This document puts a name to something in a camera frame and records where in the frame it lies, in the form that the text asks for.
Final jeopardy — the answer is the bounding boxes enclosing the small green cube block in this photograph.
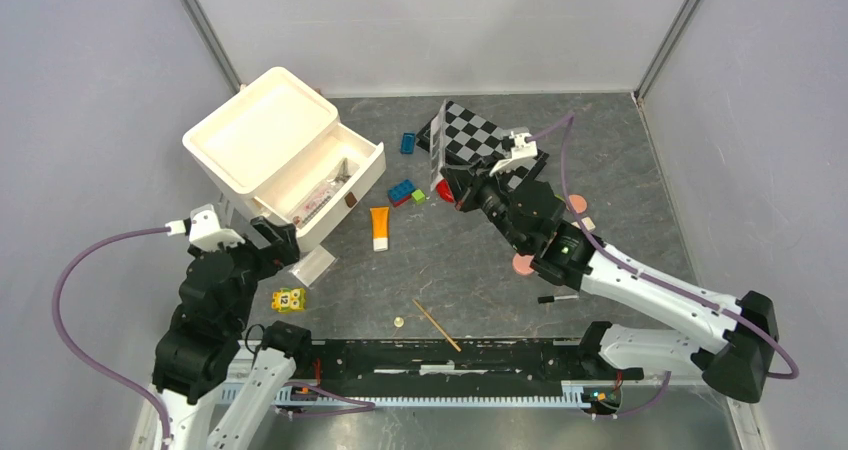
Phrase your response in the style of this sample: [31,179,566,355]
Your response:
[411,189,427,204]

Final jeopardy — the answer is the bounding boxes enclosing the orange white cream tube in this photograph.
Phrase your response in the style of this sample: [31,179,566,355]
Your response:
[370,207,390,252]

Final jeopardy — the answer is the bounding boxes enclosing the wooden stick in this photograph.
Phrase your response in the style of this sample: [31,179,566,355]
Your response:
[412,299,462,353]

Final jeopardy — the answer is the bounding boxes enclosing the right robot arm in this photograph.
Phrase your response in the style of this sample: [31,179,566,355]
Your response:
[440,163,779,403]

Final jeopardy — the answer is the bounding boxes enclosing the black eyeliner pen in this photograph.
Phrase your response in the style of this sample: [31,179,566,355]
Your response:
[537,294,579,304]

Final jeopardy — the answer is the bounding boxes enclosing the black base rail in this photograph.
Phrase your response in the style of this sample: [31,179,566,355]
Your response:
[293,338,644,397]

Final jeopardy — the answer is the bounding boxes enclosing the small blue lego brick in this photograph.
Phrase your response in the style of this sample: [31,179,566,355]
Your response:
[399,132,416,155]

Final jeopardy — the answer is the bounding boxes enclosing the small pink round puff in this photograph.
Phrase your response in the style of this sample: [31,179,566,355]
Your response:
[569,194,588,214]

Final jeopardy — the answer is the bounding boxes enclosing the white drawer organizer box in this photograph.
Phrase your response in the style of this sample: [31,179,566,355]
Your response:
[182,67,386,253]

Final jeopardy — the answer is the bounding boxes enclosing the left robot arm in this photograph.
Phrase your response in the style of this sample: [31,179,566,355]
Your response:
[152,210,300,449]

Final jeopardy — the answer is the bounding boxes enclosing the black grey checkerboard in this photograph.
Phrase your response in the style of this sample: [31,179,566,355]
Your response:
[444,100,549,190]

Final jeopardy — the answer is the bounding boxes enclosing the clear false eyelash case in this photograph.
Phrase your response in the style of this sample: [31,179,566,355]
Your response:
[289,182,339,228]

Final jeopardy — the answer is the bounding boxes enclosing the cream lego brick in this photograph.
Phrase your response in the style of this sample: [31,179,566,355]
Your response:
[580,217,596,232]

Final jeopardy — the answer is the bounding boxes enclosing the clear bag of hair clips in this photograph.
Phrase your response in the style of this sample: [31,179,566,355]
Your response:
[327,158,352,186]

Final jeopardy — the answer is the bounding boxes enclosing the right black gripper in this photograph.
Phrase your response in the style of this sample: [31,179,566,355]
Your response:
[440,153,530,254]

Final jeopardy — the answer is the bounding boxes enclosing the blue red lego stack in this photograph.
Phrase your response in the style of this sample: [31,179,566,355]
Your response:
[387,179,416,207]

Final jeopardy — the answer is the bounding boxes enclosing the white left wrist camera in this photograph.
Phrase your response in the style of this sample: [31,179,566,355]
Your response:
[165,204,246,252]

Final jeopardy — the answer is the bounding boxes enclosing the red lego arch piece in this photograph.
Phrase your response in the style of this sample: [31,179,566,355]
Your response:
[436,179,455,204]

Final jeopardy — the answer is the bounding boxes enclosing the yellow owl number block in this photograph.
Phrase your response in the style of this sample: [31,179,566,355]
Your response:
[271,288,306,314]

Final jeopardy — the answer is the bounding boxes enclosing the pink round powder puff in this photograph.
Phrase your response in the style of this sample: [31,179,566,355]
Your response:
[512,254,535,276]

